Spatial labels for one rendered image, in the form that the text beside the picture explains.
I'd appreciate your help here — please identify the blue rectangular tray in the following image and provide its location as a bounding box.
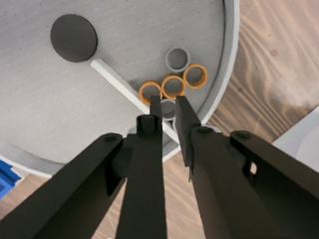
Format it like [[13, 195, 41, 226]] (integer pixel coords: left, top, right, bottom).
[[0, 159, 21, 199]]

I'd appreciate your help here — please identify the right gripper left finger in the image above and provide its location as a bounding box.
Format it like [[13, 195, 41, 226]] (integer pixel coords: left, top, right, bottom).
[[0, 96, 168, 239]]

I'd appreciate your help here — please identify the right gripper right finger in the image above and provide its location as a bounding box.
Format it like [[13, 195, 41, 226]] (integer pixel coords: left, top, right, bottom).
[[175, 96, 319, 239]]

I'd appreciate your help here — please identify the bronze bushing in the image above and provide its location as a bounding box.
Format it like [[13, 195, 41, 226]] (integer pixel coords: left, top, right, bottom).
[[181, 63, 207, 89], [139, 80, 162, 106], [161, 74, 185, 100]]

